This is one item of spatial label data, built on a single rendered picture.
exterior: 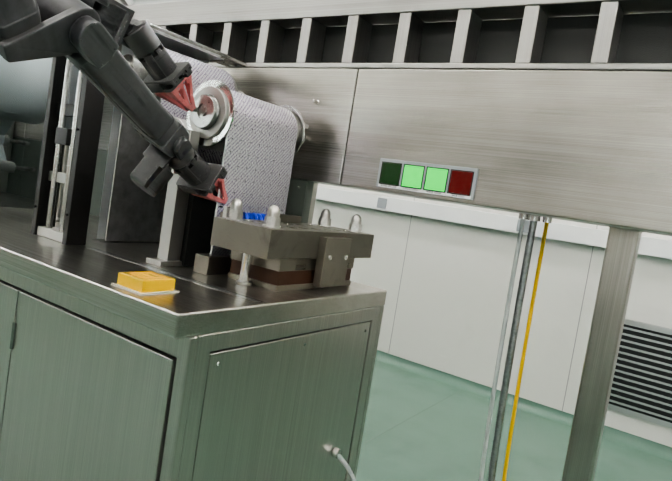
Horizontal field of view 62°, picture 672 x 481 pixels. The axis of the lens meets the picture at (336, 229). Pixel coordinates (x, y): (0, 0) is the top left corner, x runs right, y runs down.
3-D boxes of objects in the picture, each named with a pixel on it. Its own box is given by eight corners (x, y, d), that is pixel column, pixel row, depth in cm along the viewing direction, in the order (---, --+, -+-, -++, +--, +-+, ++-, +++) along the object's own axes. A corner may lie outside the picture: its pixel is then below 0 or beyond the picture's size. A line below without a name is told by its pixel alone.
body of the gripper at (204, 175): (213, 195, 115) (191, 174, 109) (180, 189, 120) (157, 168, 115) (228, 170, 117) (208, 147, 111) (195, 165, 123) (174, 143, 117)
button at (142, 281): (116, 285, 98) (118, 271, 98) (149, 283, 104) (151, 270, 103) (141, 294, 94) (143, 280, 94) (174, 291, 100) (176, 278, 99)
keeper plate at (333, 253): (312, 285, 123) (320, 236, 122) (337, 283, 131) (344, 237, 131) (321, 288, 122) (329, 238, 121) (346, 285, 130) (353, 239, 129)
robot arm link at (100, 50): (101, 10, 64) (31, -37, 66) (68, 47, 64) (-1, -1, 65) (200, 143, 107) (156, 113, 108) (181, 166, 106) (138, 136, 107)
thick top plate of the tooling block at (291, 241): (209, 244, 118) (214, 216, 117) (320, 246, 151) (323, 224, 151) (266, 259, 109) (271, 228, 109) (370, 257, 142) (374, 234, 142)
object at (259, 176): (213, 221, 123) (225, 137, 122) (281, 225, 143) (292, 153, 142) (215, 221, 123) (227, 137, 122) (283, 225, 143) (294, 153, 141)
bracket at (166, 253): (143, 262, 124) (162, 125, 122) (167, 262, 130) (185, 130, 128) (158, 267, 121) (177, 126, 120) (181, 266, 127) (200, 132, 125)
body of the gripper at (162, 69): (176, 88, 113) (154, 57, 108) (145, 89, 119) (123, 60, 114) (194, 68, 116) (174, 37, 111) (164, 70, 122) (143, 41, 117)
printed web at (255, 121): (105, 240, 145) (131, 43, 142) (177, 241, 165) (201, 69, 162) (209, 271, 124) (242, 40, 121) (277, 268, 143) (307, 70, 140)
